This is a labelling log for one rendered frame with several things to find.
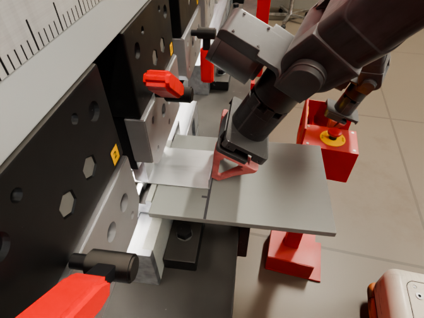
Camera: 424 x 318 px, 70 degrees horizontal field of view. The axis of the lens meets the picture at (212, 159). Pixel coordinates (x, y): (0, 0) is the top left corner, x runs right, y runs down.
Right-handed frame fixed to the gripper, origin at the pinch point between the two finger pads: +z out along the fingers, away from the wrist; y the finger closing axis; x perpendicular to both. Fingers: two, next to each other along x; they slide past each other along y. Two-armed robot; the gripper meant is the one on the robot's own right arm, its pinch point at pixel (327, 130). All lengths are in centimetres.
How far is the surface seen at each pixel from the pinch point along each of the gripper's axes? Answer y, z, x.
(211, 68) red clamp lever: 38, -29, 37
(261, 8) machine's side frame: 36, 30, -162
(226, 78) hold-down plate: 36.5, -7.6, 5.0
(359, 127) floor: -60, 61, -106
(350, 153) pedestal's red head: -3.5, -6.2, 15.3
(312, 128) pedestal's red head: 6.7, -3.3, 6.6
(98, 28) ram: 44, -46, 65
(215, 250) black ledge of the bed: 26, -9, 58
